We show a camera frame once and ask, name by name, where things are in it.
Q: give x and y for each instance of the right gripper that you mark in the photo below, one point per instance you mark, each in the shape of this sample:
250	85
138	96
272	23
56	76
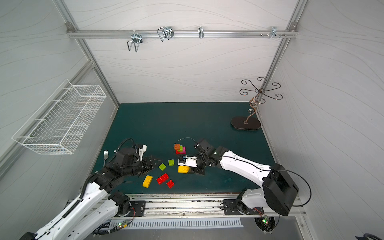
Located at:
199	162

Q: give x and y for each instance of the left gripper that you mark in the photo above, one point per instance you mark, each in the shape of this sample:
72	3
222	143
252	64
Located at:
148	165

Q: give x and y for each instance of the red long lego brick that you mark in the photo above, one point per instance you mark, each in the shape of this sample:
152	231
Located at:
162	179

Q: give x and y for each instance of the yellow curved lego brick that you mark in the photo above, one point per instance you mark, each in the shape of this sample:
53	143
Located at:
183	169

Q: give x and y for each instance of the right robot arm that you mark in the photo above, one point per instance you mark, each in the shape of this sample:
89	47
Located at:
277	190

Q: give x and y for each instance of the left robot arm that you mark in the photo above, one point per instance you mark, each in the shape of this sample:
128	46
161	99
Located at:
98	201

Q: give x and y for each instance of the yellow lego brick left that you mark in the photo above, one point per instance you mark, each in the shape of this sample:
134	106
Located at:
147	181

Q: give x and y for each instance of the red small lego brick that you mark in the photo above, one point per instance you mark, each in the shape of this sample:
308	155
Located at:
170	184

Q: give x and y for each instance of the black metal hook stand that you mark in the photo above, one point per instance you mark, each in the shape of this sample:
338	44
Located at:
251	123

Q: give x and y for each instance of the metal clip hook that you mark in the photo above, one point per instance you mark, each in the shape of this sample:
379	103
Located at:
273	34
135	42
165	33
201	32

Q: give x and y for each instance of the left metal clip hook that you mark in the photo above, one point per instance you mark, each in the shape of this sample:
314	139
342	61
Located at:
135	42

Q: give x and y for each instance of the right metal clip hook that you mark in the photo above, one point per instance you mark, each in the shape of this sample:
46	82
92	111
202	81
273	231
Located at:
273	34

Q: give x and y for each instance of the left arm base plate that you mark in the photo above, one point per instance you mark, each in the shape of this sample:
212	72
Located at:
135	208

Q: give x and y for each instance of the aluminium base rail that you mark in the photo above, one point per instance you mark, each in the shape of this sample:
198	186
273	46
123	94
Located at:
182	206

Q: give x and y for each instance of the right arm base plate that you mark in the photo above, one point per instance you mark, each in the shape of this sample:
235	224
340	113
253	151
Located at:
233	207

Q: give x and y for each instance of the white wire basket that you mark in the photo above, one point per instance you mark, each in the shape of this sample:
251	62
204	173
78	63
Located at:
59	124

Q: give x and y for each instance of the horizontal aluminium rail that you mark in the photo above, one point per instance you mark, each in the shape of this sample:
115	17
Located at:
179	34

